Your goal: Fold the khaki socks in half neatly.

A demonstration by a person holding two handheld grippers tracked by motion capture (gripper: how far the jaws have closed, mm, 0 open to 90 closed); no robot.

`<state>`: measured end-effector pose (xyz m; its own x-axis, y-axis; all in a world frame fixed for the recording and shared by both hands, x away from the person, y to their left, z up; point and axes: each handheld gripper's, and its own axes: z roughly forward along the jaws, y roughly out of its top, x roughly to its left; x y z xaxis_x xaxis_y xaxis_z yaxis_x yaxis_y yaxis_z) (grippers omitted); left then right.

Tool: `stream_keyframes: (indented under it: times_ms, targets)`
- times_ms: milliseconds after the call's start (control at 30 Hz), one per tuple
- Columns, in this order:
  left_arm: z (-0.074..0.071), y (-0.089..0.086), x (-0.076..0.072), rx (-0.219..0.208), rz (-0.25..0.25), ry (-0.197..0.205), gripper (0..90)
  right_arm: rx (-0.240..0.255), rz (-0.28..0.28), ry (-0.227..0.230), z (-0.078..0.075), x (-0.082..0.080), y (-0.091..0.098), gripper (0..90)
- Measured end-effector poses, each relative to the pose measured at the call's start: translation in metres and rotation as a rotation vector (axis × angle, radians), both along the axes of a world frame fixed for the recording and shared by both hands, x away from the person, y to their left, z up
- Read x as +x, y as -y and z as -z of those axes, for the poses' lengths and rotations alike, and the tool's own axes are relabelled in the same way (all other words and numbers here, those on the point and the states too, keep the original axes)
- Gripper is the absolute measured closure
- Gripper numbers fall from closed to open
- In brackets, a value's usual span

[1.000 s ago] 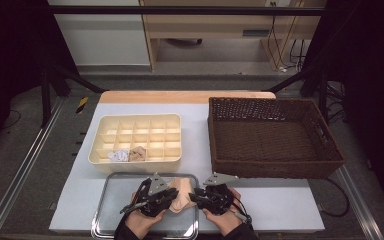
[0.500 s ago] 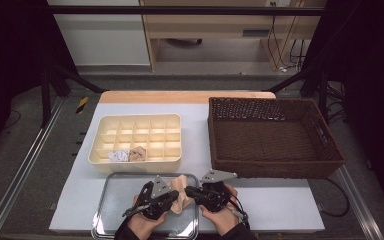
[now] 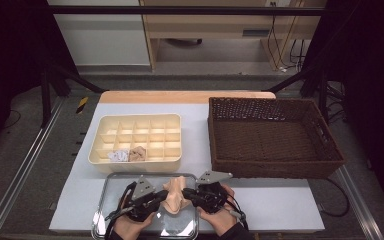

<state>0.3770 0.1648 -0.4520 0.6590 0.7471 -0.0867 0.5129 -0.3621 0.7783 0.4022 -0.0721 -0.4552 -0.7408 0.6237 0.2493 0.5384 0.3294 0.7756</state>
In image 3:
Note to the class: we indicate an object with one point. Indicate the black curtain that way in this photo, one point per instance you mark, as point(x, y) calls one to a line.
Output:
point(10, 50)
point(370, 83)

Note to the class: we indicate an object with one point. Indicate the black frame strut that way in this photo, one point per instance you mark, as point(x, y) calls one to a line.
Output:
point(66, 76)
point(300, 76)

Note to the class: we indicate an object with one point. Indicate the aluminium rail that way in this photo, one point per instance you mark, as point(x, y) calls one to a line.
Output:
point(356, 200)
point(23, 166)

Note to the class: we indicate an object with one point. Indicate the black horizontal bar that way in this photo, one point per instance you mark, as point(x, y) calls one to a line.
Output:
point(180, 10)

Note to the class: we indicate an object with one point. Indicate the beige sock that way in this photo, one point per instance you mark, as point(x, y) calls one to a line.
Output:
point(176, 196)
point(137, 154)

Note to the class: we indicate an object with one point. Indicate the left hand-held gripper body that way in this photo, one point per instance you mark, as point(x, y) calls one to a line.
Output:
point(141, 206)

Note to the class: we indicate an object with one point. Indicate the person's left hand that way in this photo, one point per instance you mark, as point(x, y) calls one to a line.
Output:
point(131, 230)

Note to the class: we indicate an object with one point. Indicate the cream divided storage box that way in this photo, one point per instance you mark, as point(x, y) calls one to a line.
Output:
point(166, 160)

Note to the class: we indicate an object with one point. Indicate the brown wicker basket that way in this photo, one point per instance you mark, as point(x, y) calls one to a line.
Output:
point(280, 140)

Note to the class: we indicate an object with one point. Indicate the clear box lid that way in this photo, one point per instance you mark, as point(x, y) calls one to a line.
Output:
point(180, 226)

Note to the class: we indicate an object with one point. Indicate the white cabinet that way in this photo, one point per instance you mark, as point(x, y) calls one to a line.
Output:
point(103, 40)

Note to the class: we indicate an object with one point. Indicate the yellow black striped marker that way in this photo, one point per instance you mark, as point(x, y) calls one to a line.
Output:
point(82, 105)

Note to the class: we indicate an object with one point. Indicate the person's right hand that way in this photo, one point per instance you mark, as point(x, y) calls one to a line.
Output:
point(218, 221)

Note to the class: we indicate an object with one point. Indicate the wooden desk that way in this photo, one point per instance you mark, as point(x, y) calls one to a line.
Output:
point(213, 25)

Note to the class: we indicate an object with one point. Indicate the white sock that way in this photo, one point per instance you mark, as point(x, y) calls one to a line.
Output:
point(119, 155)

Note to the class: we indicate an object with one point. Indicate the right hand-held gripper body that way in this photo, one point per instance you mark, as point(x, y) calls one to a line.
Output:
point(211, 198)

